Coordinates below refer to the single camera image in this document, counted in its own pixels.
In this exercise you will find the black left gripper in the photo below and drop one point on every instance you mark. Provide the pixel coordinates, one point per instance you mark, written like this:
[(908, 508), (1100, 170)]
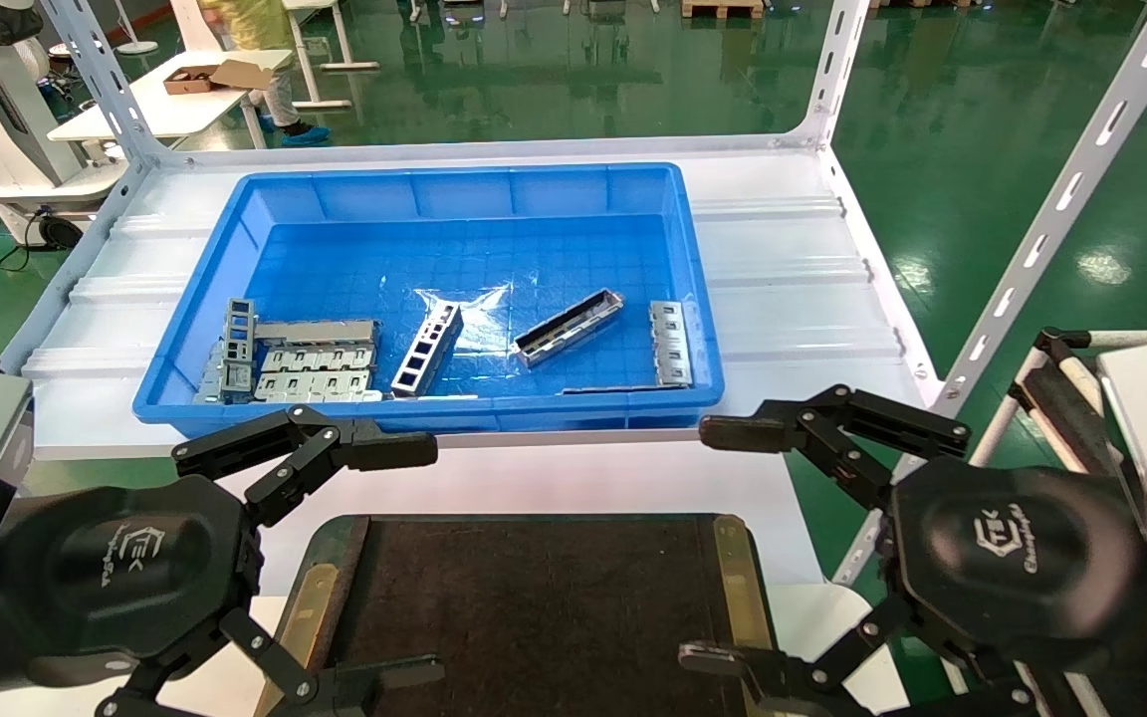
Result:
[(125, 568)]

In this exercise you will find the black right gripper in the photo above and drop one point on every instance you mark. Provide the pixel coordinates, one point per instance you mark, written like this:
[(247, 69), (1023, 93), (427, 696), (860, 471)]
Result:
[(1022, 558)]

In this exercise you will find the metal channel bracket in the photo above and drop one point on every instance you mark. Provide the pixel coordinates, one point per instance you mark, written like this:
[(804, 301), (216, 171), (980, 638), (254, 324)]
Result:
[(583, 317)]

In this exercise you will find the black container tray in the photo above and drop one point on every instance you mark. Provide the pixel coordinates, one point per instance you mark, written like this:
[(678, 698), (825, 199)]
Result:
[(534, 617)]

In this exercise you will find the blue plastic bin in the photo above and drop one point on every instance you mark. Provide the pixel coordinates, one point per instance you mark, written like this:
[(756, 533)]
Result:
[(384, 259)]

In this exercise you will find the white slotted metal rack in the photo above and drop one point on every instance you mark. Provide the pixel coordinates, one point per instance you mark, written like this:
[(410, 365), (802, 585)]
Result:
[(1051, 224)]

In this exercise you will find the white work table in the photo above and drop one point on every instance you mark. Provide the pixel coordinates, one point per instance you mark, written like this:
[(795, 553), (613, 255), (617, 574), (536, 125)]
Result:
[(165, 105)]

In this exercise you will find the open cardboard box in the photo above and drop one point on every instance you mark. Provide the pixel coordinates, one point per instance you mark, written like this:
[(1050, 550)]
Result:
[(215, 76)]

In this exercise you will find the white table with thin legs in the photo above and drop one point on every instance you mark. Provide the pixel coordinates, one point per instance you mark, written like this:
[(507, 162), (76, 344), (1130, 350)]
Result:
[(307, 50)]

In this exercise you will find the person in yellow clothing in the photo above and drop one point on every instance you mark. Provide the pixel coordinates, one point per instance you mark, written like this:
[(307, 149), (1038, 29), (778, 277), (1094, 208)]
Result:
[(265, 20)]

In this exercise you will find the white floor stand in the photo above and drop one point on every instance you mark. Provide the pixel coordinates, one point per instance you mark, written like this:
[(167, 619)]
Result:
[(138, 46)]

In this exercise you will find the wooden pallet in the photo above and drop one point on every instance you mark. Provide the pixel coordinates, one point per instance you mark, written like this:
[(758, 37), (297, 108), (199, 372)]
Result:
[(723, 8)]

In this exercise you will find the grey metal bracket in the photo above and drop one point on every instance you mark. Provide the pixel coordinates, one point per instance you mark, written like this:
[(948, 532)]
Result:
[(210, 383), (315, 332), (320, 358), (315, 386)]

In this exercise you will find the metal bracket with square holes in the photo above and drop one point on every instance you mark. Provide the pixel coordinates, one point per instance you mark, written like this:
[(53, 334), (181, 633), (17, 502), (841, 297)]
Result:
[(238, 368), (454, 317)]

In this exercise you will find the metal bracket with four tabs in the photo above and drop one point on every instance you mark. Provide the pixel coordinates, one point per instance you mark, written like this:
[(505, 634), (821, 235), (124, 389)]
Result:
[(671, 349)]

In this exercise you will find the tube frame cart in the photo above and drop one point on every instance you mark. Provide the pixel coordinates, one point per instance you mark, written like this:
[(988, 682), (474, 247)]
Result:
[(1056, 398)]

